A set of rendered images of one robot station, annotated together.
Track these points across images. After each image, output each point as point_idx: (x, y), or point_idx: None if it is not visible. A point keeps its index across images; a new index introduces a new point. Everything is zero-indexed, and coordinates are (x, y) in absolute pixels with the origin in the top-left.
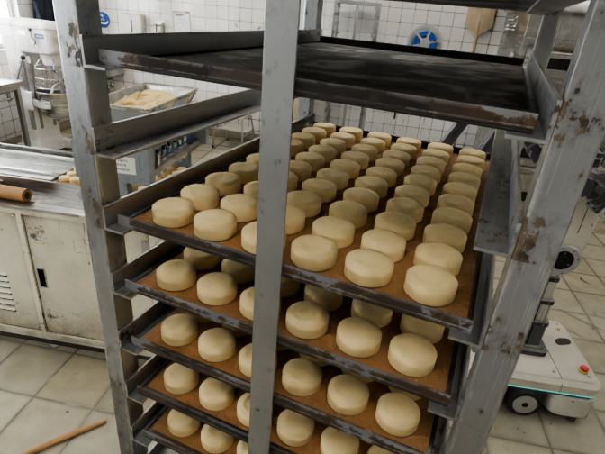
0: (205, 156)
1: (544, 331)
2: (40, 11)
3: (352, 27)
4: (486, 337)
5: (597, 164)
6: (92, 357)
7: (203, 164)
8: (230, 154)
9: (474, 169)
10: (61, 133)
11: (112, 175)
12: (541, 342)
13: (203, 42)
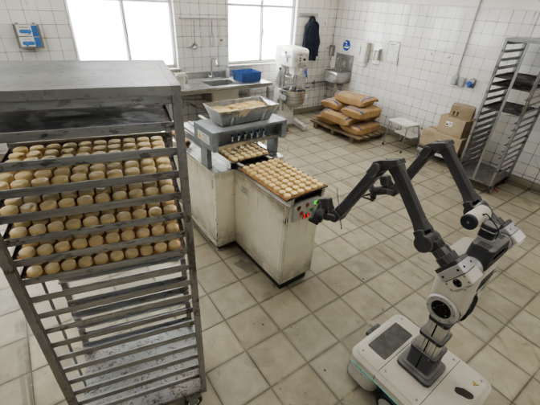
0: (370, 149)
1: (431, 366)
2: (308, 39)
3: (537, 62)
4: None
5: (488, 236)
6: (199, 232)
7: (61, 140)
8: (82, 139)
9: (129, 171)
10: (300, 115)
11: None
12: (431, 376)
13: None
